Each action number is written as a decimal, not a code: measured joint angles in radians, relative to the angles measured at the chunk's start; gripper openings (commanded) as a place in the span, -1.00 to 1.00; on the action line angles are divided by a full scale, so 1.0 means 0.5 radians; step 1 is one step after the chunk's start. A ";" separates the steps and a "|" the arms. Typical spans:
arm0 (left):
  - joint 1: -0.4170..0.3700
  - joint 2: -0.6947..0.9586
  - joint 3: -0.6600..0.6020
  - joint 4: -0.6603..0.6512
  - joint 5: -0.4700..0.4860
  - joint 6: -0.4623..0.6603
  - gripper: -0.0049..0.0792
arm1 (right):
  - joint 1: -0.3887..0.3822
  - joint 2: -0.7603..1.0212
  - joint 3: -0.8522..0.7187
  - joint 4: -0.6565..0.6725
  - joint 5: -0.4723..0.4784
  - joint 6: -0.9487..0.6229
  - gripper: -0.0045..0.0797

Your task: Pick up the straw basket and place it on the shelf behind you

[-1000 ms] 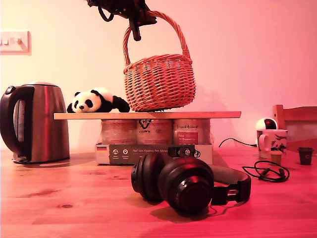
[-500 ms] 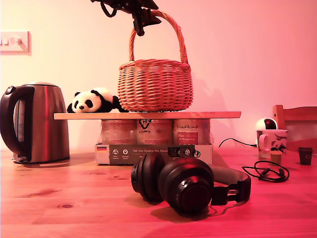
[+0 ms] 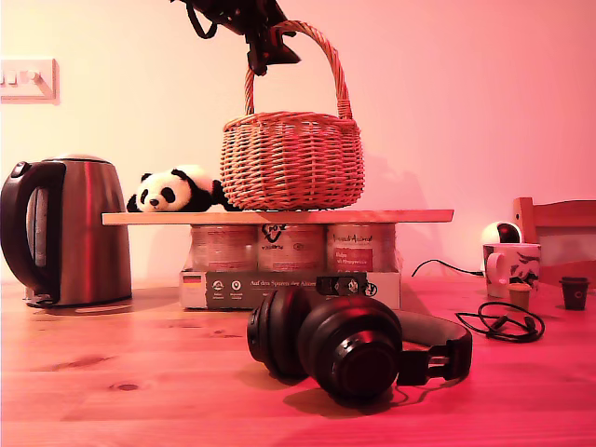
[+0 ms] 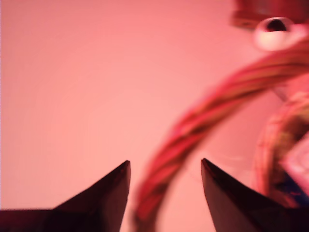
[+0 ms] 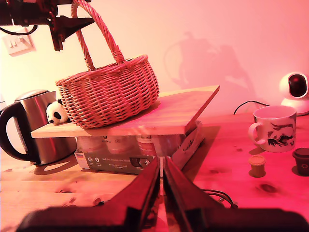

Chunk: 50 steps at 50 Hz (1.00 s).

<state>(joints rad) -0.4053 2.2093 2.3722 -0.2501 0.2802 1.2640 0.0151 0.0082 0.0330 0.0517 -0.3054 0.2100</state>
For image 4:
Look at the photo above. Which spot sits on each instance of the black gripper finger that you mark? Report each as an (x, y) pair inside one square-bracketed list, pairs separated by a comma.
[(231, 207), (103, 200)]

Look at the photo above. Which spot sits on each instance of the blue packet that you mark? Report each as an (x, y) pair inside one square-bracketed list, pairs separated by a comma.
[(297, 193)]

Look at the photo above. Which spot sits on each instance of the pink snack packet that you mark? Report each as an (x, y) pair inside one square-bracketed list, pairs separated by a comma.
[(299, 164)]

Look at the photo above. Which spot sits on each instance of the round white security camera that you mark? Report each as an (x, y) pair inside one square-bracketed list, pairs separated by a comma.
[(268, 39)]

